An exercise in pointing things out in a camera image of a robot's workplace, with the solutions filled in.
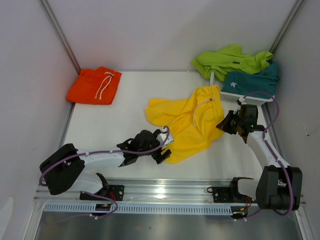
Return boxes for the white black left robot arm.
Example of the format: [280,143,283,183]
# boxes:
[39,126,174,200]

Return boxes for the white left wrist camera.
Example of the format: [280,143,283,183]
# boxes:
[156,126,174,147]

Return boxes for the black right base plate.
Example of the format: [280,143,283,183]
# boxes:
[209,186,257,204]

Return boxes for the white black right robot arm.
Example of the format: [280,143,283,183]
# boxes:
[216,104,303,215]

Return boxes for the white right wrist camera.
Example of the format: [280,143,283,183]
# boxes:
[236,97,246,105]

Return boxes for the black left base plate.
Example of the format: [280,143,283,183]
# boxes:
[79,185,125,201]

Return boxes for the white slotted cable duct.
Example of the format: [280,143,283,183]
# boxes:
[44,202,233,216]

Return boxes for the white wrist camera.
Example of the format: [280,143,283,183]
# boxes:
[236,97,246,105]
[156,126,174,147]

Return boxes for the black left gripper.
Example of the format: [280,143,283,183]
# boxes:
[137,129,171,164]

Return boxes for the teal shorts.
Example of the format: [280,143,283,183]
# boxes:
[222,61,280,96]

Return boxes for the lime green shorts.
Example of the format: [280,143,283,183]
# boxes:
[191,44,274,83]

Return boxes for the right aluminium frame post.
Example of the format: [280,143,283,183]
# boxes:
[269,0,307,55]

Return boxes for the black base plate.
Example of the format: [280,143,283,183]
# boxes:
[209,186,257,204]
[79,185,125,201]

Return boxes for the aluminium frame post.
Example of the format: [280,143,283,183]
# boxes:
[38,0,81,75]
[269,0,307,55]

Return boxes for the left aluminium frame post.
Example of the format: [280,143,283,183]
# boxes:
[38,0,81,75]

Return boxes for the white plastic laundry basket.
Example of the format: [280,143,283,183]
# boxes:
[209,72,273,106]

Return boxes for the yellow shorts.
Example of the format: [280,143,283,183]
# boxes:
[145,85,225,164]

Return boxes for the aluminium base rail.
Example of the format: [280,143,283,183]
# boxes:
[33,177,307,207]

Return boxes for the orange shorts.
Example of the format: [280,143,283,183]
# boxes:
[66,66,122,105]

